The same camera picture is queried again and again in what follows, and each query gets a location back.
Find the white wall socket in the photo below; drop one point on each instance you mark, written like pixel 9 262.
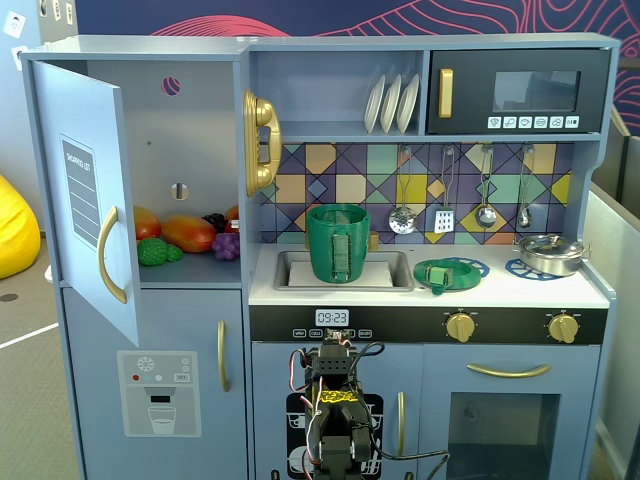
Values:
pixel 14 24
pixel 19 56

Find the metal ladle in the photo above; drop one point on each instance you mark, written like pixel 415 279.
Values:
pixel 485 216

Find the metal skimmer spoon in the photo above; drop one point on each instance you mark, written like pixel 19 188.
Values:
pixel 403 220

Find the yellow bean bag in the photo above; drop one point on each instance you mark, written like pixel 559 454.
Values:
pixel 15 230

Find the toy mango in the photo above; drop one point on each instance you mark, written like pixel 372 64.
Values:
pixel 187 232

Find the green container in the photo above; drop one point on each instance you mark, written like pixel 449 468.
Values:
pixel 320 240

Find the metal slotted spatula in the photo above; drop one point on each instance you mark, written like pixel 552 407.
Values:
pixel 444 220

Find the grey toy sink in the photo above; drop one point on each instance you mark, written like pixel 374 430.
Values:
pixel 400 265

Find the light grey desk partition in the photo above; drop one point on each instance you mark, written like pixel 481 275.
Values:
pixel 617 300

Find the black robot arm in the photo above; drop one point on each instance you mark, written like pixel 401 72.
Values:
pixel 334 357

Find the gold toy telephone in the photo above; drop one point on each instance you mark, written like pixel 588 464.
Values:
pixel 260 175

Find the blue toy kitchen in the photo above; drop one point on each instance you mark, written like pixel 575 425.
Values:
pixel 200 325

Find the dark toy berries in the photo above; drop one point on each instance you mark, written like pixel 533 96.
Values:
pixel 215 220

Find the gold stove knob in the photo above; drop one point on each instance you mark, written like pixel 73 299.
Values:
pixel 460 327
pixel 563 328

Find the green lid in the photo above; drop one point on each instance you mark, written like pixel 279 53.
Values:
pixel 460 276

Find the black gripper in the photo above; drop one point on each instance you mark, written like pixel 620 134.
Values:
pixel 332 363

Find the orange toy fruit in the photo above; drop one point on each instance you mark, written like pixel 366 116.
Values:
pixel 233 212

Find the white toy plate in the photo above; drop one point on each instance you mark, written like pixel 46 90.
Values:
pixel 409 102
pixel 374 105
pixel 391 105

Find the black toy microwave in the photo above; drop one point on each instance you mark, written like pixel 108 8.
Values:
pixel 470 65

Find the red yellow toy fruit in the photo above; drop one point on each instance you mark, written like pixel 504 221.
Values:
pixel 145 222

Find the steel pot with lid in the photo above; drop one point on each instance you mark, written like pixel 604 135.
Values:
pixel 550 255

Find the green toy broccoli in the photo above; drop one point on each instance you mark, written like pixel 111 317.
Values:
pixel 152 252

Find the open blue fridge door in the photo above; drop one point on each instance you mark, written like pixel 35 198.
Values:
pixel 60 110

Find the purple toy grapes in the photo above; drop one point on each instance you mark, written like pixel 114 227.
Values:
pixel 226 246

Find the gold toy faucet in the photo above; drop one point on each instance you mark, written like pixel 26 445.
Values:
pixel 374 240

